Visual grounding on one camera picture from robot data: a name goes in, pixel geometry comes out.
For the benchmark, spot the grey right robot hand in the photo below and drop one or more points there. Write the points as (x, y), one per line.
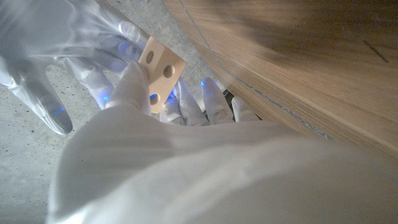
(62, 40)

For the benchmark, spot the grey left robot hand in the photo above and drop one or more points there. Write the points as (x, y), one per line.
(217, 174)

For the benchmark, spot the wooden block with holes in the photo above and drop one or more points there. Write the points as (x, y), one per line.
(161, 74)

